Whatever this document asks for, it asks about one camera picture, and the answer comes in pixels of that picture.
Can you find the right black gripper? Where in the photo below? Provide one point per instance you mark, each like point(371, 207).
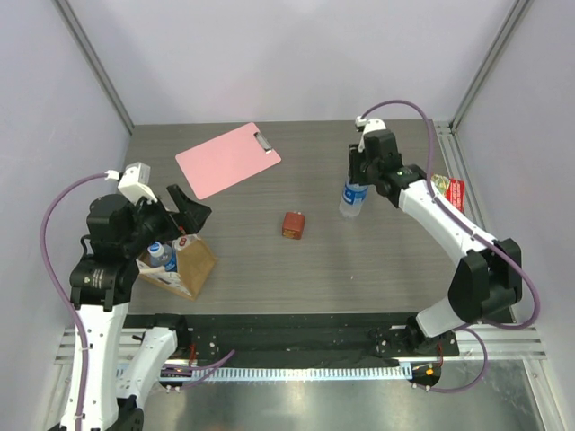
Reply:
point(356, 156)

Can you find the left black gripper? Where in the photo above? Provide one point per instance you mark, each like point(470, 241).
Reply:
point(189, 218)

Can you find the water bottle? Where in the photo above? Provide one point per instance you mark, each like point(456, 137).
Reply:
point(352, 199)
point(158, 259)

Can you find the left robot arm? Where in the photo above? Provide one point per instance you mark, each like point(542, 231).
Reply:
point(101, 285)

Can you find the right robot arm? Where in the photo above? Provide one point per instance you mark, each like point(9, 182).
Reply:
point(486, 279)

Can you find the pink clipboard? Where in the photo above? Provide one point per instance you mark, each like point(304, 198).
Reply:
point(227, 160)

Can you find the red cube power adapter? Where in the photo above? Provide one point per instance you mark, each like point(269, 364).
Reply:
point(293, 225)

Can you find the red book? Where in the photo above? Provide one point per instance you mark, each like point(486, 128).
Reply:
point(452, 190)

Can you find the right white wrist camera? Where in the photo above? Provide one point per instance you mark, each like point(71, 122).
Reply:
point(364, 125)

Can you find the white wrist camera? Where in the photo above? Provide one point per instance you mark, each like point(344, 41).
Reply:
point(364, 125)
point(133, 182)

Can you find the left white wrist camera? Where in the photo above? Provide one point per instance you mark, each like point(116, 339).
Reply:
point(133, 182)

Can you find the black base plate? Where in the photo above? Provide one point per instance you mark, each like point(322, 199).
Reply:
point(310, 341)

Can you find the slotted cable duct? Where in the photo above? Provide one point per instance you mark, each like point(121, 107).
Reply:
point(250, 375)

